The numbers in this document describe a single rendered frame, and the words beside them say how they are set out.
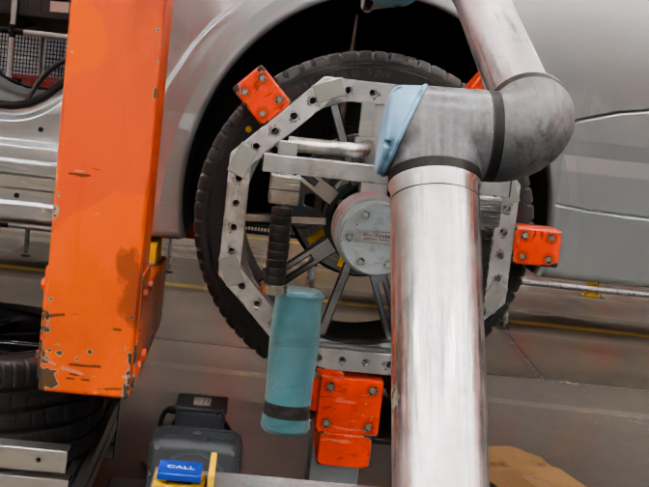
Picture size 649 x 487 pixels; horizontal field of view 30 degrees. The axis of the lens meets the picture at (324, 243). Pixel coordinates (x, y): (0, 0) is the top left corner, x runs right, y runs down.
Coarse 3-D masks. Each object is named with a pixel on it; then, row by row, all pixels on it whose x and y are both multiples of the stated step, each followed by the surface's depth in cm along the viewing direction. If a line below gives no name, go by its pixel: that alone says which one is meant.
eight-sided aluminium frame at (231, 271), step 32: (320, 96) 220; (352, 96) 221; (384, 96) 221; (288, 128) 221; (512, 192) 224; (224, 224) 222; (512, 224) 225; (224, 256) 223; (256, 288) 224; (256, 320) 225; (320, 352) 227; (352, 352) 227; (384, 352) 229
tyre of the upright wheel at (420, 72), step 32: (320, 64) 228; (352, 64) 228; (384, 64) 228; (416, 64) 229; (288, 96) 228; (224, 128) 229; (256, 128) 229; (224, 160) 229; (224, 192) 230; (224, 288) 232; (512, 288) 235; (256, 352) 236; (384, 384) 237
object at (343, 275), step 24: (336, 120) 231; (336, 192) 233; (264, 216) 233; (312, 216) 234; (288, 264) 235; (312, 264) 235; (336, 288) 236; (384, 288) 236; (384, 312) 237; (336, 336) 241; (360, 336) 243; (384, 336) 239
